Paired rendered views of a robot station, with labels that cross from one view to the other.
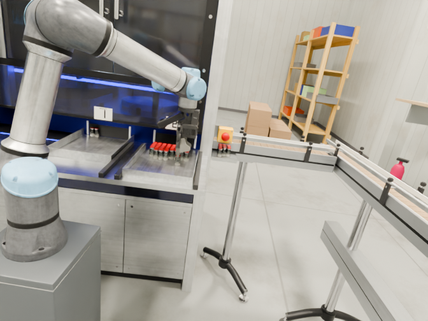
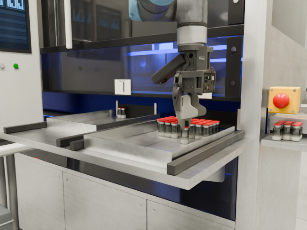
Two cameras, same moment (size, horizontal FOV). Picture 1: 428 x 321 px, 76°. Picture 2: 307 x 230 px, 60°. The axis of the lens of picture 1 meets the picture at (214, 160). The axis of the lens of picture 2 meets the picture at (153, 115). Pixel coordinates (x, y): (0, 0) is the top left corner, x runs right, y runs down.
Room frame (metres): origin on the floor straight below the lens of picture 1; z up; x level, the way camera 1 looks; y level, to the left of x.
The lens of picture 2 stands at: (0.52, -0.22, 1.05)
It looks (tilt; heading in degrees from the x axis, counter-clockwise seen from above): 8 degrees down; 39
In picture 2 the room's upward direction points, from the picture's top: straight up
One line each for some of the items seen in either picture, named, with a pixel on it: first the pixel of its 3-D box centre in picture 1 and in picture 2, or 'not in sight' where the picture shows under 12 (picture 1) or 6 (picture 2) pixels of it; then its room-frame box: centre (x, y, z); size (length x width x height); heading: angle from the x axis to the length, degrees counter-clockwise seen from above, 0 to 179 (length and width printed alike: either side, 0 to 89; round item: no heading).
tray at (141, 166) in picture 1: (165, 162); (165, 136); (1.10, 0.20, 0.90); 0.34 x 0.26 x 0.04; 2
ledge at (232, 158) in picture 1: (223, 155); (290, 141); (1.38, -0.05, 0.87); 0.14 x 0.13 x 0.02; 3
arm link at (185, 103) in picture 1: (187, 102); (192, 38); (1.12, 0.14, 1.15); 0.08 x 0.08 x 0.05
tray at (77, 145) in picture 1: (95, 143); (107, 120); (1.19, 0.55, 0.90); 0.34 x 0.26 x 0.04; 3
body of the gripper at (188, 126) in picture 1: (187, 122); (193, 70); (1.12, 0.13, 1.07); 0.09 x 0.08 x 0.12; 92
